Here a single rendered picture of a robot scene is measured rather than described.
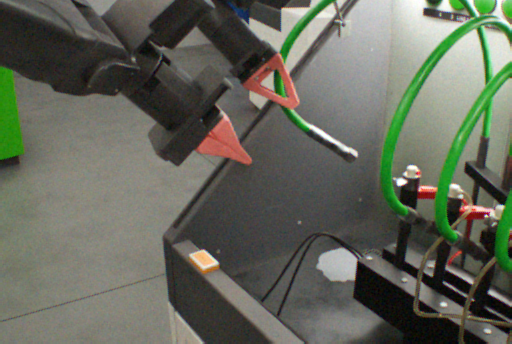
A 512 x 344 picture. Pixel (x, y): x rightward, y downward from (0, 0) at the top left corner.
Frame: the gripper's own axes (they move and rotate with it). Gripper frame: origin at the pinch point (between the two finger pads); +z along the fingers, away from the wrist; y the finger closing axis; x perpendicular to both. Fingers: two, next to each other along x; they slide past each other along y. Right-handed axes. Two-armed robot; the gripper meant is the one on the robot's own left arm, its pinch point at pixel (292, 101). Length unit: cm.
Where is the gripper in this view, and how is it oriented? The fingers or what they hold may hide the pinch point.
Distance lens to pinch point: 79.0
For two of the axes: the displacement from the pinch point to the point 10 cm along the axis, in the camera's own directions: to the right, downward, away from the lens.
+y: 0.9, -1.8, 9.8
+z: 6.8, 7.3, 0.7
